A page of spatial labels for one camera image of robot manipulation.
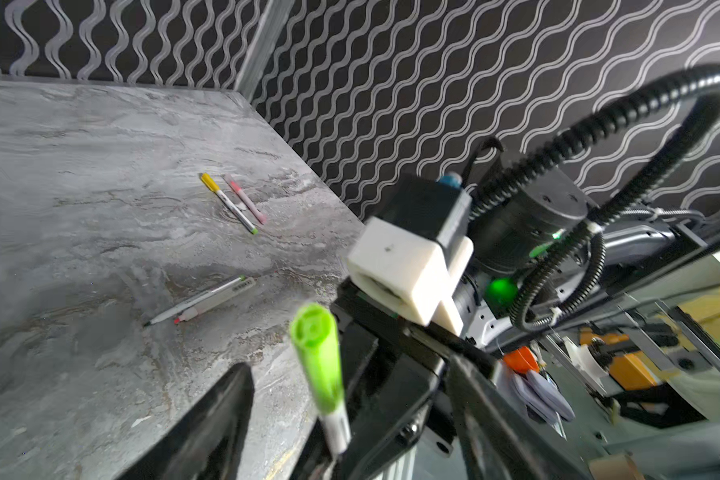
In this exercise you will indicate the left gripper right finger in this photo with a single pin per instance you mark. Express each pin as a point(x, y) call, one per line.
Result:
point(496, 442)

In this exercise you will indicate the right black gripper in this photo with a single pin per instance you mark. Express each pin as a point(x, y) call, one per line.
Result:
point(394, 378)

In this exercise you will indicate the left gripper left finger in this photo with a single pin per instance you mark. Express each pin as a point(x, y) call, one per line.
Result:
point(208, 441)

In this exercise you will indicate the green pen cap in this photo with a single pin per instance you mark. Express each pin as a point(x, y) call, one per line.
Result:
point(314, 335)

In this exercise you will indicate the pink pen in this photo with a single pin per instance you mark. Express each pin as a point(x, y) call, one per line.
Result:
point(260, 217)

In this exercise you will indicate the yellow ended pen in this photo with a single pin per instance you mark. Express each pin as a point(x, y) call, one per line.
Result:
point(236, 212)

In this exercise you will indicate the pink translucent pen cap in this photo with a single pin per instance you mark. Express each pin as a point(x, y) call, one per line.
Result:
point(232, 184)

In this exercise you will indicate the yellow pen cap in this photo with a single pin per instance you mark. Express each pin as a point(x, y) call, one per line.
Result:
point(208, 181)

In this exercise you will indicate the green ended pen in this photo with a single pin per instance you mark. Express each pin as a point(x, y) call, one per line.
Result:
point(336, 429)

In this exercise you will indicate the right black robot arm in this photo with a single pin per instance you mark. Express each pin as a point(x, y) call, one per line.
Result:
point(539, 224)

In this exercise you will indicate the black tipped pen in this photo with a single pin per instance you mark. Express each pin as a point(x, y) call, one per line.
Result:
point(176, 311)

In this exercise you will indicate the purple cloth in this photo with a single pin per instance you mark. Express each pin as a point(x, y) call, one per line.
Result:
point(542, 397)

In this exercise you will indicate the orange box background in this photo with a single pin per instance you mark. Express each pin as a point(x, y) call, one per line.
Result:
point(628, 367)

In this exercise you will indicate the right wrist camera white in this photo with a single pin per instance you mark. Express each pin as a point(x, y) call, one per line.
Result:
point(413, 253)

